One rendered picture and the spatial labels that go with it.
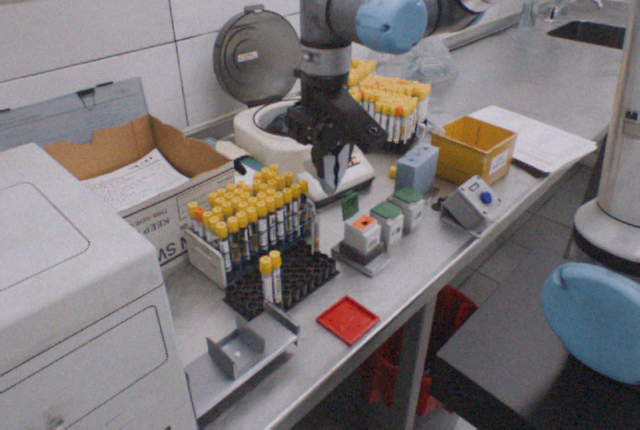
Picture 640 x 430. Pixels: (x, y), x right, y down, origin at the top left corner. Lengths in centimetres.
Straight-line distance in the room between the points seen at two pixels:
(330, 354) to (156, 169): 53
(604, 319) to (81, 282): 42
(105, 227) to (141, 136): 62
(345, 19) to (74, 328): 45
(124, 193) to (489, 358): 67
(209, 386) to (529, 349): 39
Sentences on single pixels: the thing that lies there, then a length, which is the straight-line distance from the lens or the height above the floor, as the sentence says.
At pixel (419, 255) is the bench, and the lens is 88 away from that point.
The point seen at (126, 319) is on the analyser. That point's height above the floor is 111.
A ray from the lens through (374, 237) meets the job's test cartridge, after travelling 81.
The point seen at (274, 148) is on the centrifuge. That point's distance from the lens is 96.
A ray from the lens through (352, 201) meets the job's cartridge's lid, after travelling 81.
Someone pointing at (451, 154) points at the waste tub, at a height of 94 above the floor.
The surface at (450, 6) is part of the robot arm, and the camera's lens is 69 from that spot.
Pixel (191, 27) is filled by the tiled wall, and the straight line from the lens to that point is 116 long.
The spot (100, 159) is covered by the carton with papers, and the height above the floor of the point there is 97.
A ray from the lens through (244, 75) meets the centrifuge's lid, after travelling 120.
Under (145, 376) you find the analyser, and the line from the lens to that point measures 51.
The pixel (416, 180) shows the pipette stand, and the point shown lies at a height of 94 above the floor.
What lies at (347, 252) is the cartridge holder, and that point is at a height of 90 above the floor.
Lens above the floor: 143
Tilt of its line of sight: 32 degrees down
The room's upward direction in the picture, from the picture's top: straight up
